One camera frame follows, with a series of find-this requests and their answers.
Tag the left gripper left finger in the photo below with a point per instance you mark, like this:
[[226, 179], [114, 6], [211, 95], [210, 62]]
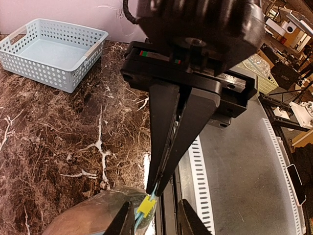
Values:
[[123, 222]]

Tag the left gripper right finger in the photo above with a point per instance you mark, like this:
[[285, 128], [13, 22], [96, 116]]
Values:
[[188, 221]]

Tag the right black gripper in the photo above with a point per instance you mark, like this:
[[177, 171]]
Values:
[[145, 69]]

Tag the clear zip top bag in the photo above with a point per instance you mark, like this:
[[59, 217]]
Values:
[[115, 198]]

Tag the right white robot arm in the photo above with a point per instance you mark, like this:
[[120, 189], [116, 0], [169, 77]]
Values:
[[188, 67]]

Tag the light blue plastic basket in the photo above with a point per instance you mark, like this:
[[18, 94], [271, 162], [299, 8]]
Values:
[[54, 53]]

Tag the grey slotted cable duct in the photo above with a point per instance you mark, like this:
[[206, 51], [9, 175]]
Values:
[[194, 184]]

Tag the black front rail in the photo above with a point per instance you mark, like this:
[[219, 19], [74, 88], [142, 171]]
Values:
[[166, 210]]

